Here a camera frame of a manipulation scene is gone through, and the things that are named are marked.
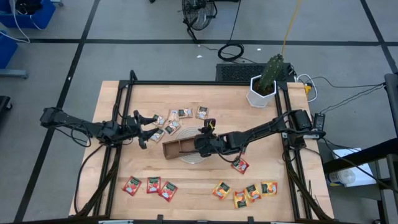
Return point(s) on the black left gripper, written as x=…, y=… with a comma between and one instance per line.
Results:
x=130, y=129

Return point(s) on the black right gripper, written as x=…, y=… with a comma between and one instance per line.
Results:
x=208, y=142

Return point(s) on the brown wooden tea box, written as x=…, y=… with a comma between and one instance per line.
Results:
x=177, y=148

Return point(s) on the red tea bag packet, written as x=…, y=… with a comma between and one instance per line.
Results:
x=240, y=165
x=168, y=191
x=132, y=185
x=153, y=185

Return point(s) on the orange tea bag packet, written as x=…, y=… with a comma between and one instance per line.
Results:
x=240, y=199
x=269, y=188
x=221, y=190
x=253, y=193

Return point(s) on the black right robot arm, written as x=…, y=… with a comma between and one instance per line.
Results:
x=258, y=129

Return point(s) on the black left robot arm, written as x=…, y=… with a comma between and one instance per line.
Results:
x=77, y=123

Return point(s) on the white hexagonal planter pot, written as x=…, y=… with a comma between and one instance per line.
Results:
x=258, y=99

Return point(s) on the black vented computer case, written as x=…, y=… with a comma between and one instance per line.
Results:
x=236, y=72

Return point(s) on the green cactus plant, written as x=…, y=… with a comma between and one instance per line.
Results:
x=271, y=70

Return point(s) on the black power box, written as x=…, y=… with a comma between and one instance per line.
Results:
x=319, y=121

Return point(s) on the black floor fan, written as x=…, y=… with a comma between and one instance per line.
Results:
x=199, y=14

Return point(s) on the black stand foot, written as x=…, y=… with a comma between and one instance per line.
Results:
x=3, y=102

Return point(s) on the blue plastic bin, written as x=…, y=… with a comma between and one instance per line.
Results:
x=48, y=17
x=6, y=49

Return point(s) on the white cardboard box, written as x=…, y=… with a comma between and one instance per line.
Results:
x=363, y=177

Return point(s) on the black metal cart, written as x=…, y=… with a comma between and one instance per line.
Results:
x=392, y=99

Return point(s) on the black aluminium table frame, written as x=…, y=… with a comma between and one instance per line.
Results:
x=202, y=82

